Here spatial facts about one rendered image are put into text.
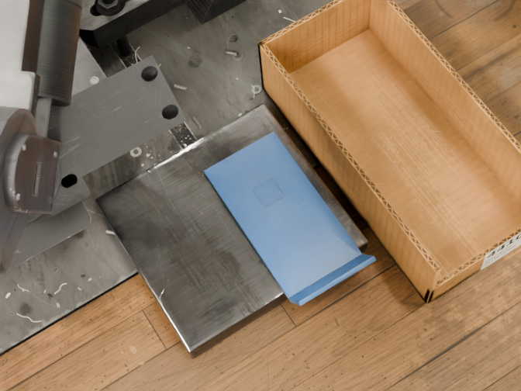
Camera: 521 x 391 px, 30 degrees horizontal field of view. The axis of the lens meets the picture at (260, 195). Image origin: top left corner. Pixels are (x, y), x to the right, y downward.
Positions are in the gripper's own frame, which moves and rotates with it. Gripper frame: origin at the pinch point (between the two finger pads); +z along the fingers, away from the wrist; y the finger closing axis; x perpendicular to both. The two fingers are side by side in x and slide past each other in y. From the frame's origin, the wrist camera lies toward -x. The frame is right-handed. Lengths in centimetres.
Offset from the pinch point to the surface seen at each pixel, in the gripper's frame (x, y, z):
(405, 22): -34.9, -3.8, 7.1
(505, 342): -27.3, -29.5, -0.2
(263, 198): -17.2, -11.2, 8.3
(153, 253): -7.2, -10.8, 9.3
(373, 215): -23.7, -16.2, 4.1
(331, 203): -21.8, -14.1, 6.9
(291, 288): -14.9, -18.0, 4.3
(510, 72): -43.1, -12.4, 9.7
